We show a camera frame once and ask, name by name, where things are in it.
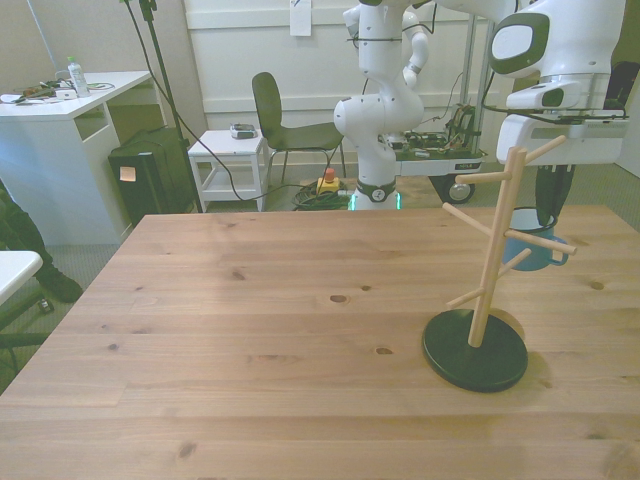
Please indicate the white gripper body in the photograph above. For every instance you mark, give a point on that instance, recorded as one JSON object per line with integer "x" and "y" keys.
{"x": 580, "y": 147}

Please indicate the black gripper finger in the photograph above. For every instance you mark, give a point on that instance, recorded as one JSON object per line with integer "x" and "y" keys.
{"x": 545, "y": 195}
{"x": 564, "y": 185}

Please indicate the blue enamel mug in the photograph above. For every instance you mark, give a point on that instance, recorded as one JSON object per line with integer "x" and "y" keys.
{"x": 542, "y": 261}

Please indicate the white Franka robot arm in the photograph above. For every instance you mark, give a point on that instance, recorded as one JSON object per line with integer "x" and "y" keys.
{"x": 380, "y": 125}

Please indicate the wooden mug tree black base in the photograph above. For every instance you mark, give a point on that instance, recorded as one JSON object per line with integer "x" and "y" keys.
{"x": 475, "y": 360}

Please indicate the wheeled electronics cart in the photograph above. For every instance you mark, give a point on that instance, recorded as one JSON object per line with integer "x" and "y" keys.
{"x": 440, "y": 155}

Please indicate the yellow emergency stop button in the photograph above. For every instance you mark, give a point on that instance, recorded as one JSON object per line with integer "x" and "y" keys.
{"x": 328, "y": 182}

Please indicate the dark green chair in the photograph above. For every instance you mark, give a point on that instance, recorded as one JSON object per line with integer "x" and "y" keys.
{"x": 270, "y": 115}

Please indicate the small grey device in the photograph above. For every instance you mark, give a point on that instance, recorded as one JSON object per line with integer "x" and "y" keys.
{"x": 243, "y": 131}

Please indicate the white square stool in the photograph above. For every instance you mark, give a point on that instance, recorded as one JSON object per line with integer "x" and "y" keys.
{"x": 225, "y": 146}

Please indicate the black tripod stand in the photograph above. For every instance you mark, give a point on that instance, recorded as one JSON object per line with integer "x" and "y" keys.
{"x": 165, "y": 100}

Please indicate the black computer tower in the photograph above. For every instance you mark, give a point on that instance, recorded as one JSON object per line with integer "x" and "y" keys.
{"x": 150, "y": 185}

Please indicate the orange sticky note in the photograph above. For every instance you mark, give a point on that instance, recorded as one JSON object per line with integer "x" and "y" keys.
{"x": 128, "y": 174}

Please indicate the clear plastic bottle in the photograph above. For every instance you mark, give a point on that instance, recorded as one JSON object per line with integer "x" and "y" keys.
{"x": 79, "y": 80}

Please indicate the small white box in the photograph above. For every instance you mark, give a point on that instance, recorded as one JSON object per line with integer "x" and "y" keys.
{"x": 65, "y": 94}

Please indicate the white desk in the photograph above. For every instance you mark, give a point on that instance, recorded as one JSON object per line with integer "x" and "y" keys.
{"x": 50, "y": 150}

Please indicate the person leg dark trousers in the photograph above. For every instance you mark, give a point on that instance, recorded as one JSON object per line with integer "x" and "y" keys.
{"x": 35, "y": 250}

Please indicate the white side table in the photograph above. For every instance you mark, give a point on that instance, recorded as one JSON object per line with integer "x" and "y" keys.
{"x": 15, "y": 270}

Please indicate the white paper on wall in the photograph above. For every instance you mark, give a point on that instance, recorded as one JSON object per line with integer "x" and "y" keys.
{"x": 300, "y": 17}

